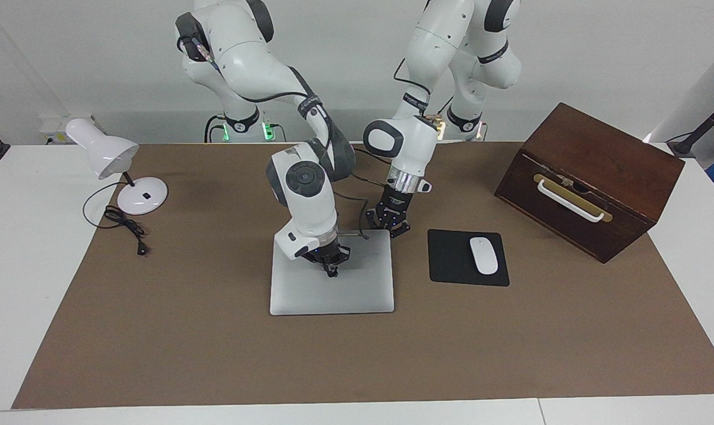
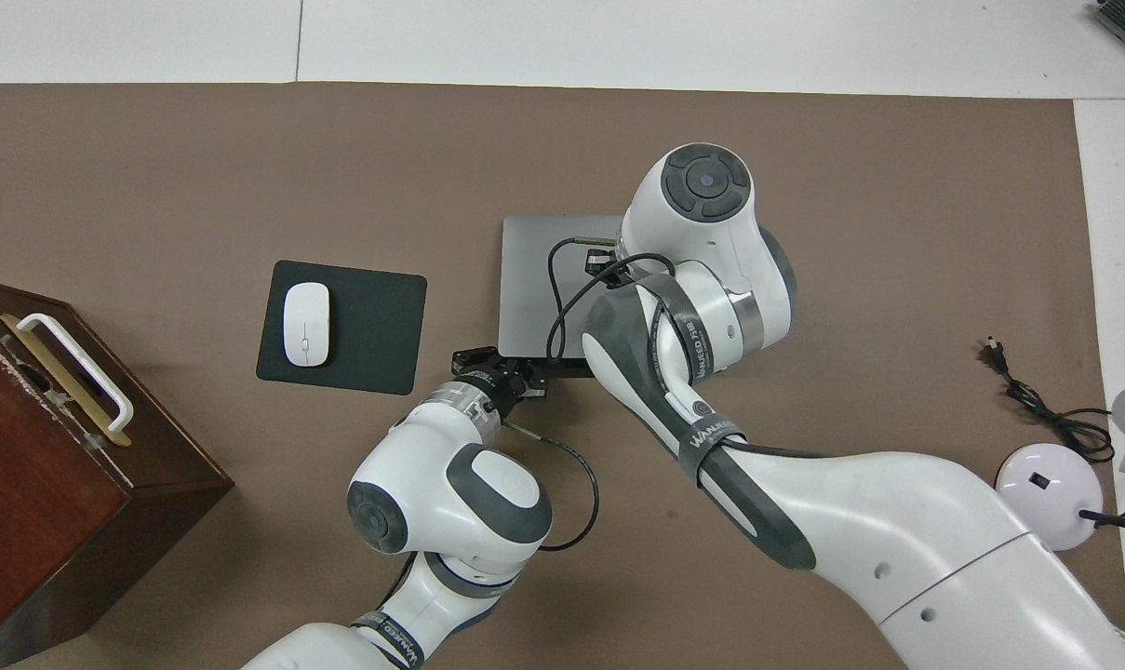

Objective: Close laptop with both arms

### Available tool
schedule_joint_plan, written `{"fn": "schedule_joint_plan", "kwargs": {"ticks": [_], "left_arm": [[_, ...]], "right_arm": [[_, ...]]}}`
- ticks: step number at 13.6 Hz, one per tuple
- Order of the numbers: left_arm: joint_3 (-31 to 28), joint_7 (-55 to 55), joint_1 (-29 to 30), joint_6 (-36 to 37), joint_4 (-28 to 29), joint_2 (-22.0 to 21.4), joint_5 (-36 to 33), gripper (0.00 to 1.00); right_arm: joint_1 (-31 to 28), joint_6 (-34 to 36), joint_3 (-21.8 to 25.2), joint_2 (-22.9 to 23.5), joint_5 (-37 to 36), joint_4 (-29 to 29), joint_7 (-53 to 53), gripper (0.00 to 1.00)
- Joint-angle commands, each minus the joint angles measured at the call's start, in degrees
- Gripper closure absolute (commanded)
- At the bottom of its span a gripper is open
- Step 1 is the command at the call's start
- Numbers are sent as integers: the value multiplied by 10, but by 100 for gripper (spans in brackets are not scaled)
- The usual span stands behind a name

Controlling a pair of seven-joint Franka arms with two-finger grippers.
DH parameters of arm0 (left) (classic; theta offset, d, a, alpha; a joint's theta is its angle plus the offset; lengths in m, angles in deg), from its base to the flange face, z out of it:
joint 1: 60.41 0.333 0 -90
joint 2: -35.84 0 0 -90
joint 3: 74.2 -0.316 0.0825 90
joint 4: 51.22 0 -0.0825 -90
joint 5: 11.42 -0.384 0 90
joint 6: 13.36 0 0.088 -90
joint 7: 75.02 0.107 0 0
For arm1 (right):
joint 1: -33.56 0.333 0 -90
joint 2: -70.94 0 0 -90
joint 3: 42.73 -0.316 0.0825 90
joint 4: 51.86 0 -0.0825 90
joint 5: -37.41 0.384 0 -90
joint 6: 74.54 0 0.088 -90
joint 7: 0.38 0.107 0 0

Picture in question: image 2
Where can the white desk lamp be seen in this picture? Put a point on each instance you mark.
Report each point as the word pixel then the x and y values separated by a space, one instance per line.
pixel 1051 493

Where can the white computer mouse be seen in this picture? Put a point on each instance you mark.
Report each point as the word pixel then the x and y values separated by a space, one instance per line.
pixel 306 326

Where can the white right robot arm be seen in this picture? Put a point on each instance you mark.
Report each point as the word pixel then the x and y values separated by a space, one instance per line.
pixel 897 521

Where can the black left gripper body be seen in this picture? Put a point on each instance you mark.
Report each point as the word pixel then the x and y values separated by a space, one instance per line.
pixel 502 383

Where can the dark brown wooden box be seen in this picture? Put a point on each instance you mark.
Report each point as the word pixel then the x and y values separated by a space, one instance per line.
pixel 41 502

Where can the grey laptop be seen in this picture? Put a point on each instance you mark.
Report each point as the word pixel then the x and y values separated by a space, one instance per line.
pixel 525 288

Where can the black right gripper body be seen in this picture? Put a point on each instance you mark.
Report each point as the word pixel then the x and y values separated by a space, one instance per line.
pixel 604 261

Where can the black mouse pad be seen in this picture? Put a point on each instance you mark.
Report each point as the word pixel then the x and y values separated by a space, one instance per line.
pixel 376 326

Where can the brown table mat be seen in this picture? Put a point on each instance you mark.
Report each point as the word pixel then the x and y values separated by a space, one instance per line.
pixel 246 167

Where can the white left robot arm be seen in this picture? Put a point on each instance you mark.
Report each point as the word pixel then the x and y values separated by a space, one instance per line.
pixel 432 475

